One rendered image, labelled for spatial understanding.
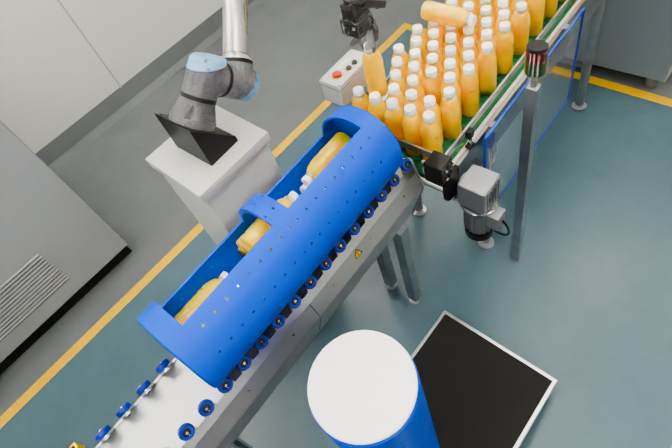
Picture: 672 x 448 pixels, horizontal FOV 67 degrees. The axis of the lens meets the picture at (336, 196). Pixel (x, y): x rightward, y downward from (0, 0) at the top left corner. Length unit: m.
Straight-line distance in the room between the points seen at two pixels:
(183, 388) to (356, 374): 0.54
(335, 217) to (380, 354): 0.39
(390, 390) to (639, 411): 1.35
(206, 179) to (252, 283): 0.48
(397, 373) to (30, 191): 2.03
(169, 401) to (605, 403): 1.67
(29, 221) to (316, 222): 1.78
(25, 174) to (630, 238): 2.86
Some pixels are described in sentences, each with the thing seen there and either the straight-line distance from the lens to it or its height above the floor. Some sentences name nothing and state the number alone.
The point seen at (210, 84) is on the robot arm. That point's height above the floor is 1.36.
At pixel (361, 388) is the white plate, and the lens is 1.34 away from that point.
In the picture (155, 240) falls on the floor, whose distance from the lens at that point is 3.28.
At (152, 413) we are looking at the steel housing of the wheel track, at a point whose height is 0.93.
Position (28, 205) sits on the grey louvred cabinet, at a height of 0.71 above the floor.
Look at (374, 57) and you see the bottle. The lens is 1.77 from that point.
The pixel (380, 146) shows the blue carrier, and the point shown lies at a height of 1.18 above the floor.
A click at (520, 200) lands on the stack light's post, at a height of 0.50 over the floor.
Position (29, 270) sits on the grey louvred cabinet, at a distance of 3.04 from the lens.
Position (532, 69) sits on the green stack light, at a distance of 1.72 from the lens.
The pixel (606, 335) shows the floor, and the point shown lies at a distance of 2.55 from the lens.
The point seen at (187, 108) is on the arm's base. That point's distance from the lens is 1.69.
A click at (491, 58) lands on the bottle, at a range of 1.96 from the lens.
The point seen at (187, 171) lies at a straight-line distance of 1.77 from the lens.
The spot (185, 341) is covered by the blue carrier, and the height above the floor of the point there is 1.21.
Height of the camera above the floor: 2.30
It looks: 51 degrees down
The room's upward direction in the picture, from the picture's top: 20 degrees counter-clockwise
